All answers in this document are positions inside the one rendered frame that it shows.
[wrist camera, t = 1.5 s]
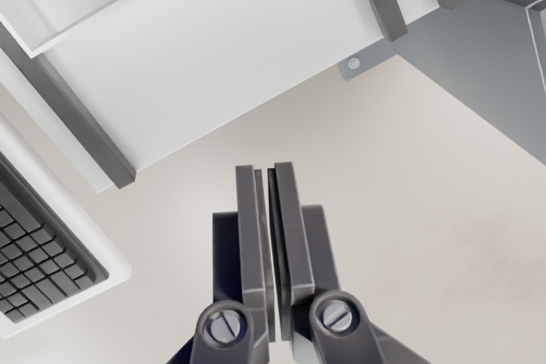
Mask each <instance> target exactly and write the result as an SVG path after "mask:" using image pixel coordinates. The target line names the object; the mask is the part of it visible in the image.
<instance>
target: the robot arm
mask: <svg viewBox="0 0 546 364"><path fill-rule="evenodd" d="M235 169H236V199H237V210H234V211H224V212H214V213H213V214H212V270H213V303H212V304H210V305H208V306H207V307H206V308H205V309H204V310H203V311H202V312H201V314H200V315H199V317H198V320H197V324H196V328H195V333H194V335H193V336H192V337H191V338H190V339H189V340H188V342H187V343H186V344H185V345H184V346H183V347H182V348H181V349H180V350H179V351H178V352H177V353H176V354H175V355H174V356H173V357H172V358H171V359H170V360H169V361H168V362H167V363H166V364H269V362H270V350H269V343H273V342H275V290H274V280H273V271H272V264H271V251H272V259H273V267H274V274H275V288H276V296H277V303H278V311H279V325H280V333H281V340H282V341H289V346H290V352H292V356H293V360H294V361H295V362H297V363H298V364H432V363H430V362H429V361H428V360H427V359H425V358H424V357H422V356H420V355H419V354H417V353H415V352H414V351H413V350H412V349H410V348H409V347H407V346H406V345H404V344H403V343H401V342H400V341H399V340H397V339H396V338H394V337H393V336H391V335H390V334H388V333H387V332H386V331H384V330H383V329H381V328H380V327H378V326H377V325H375V324H374V323H372V322H371V321H370V320H369V319H368V316H367V314H366V311H365V309H364V307H363V305H362V303H361V302H360V301H359V300H358V299H357V298H356V297H355V296H354V295H353V294H351V293H349V292H346V291H342V290H341V286H340V280H339V276H338V272H337V268H336V261H335V257H334V253H333V249H332V242H331V238H330V234H329V230H328V226H327V220H326V215H325V211H324V208H323V204H312V205H302V206H301V201H300V197H299V192H298V187H297V178H296V173H295V168H294V164H293V162H275V163H274V168H267V182H268V205H269V227H270V237H271V249H270V241H269V234H268V226H267V212H266V204H265V196H264V188H263V181H262V169H254V165H253V164H252V165H242V166H235Z"/></svg>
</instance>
